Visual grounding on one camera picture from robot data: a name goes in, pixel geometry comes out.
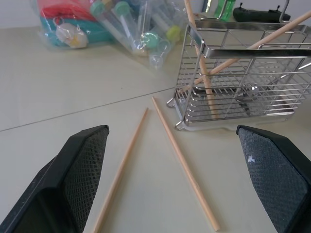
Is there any wooden chopstick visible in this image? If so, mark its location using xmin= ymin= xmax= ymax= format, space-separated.
xmin=151 ymin=96 xmax=221 ymax=231
xmin=184 ymin=0 xmax=219 ymax=120
xmin=181 ymin=10 xmax=311 ymax=92
xmin=92 ymin=108 xmax=149 ymax=233

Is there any steel wire cutlery basket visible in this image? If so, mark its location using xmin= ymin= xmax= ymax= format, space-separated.
xmin=166 ymin=0 xmax=311 ymax=131

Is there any clear bag of colourful cloths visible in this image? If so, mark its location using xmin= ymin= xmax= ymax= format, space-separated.
xmin=30 ymin=0 xmax=115 ymax=52

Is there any clear bag of plastic tubes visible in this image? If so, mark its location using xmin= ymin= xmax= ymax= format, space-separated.
xmin=90 ymin=0 xmax=190 ymax=71

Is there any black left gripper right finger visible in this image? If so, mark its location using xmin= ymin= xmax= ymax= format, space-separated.
xmin=236 ymin=125 xmax=311 ymax=233

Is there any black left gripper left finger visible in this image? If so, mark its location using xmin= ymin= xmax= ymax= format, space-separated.
xmin=0 ymin=125 xmax=110 ymax=233

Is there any green plastic bottle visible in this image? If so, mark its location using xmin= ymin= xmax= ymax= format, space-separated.
xmin=213 ymin=0 xmax=237 ymax=22

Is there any steel spoon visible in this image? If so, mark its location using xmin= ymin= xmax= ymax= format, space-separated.
xmin=235 ymin=63 xmax=308 ymax=115

